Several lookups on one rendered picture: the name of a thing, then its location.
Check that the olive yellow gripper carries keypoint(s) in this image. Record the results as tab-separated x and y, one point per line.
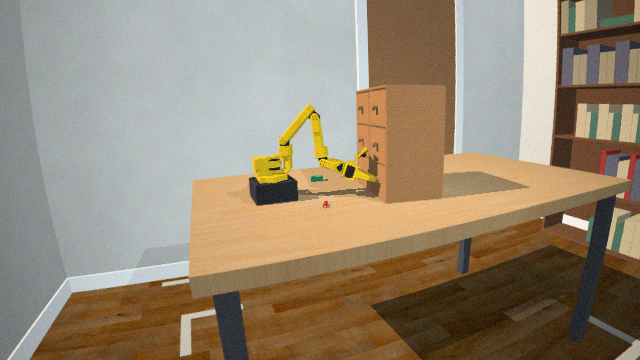
349	168

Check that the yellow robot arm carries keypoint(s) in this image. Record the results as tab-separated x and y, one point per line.
266	164

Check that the brown wooden chest of drawers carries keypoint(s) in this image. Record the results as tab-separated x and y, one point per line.
415	139

